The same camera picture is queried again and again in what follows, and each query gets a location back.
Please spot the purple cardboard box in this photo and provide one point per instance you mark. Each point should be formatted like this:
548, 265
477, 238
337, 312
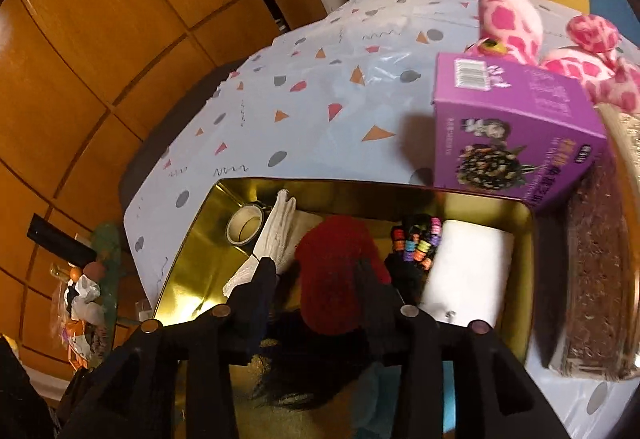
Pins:
500, 119

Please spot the pile of household clutter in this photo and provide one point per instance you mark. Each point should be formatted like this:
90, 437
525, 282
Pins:
87, 289

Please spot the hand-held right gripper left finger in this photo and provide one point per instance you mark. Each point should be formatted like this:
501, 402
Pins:
252, 309

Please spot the doll with black hair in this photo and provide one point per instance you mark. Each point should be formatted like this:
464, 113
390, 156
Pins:
405, 274

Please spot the white sponge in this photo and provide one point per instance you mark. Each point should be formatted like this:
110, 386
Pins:
470, 269

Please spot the pink spotted plush toy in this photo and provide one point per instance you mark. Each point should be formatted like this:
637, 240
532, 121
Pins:
510, 19

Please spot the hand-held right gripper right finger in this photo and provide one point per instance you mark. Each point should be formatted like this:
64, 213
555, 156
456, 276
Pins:
380, 319

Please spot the beige sock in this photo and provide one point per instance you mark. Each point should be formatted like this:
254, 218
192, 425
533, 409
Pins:
285, 229

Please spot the brown tin box gold inside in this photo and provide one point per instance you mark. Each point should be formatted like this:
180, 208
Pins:
200, 249

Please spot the red cloth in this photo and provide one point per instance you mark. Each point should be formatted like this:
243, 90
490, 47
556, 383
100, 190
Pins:
330, 269

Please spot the silver ornate tissue box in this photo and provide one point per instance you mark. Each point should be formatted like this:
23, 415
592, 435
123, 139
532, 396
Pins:
600, 269

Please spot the tape roll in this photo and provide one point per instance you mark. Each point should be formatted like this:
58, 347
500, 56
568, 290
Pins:
250, 218

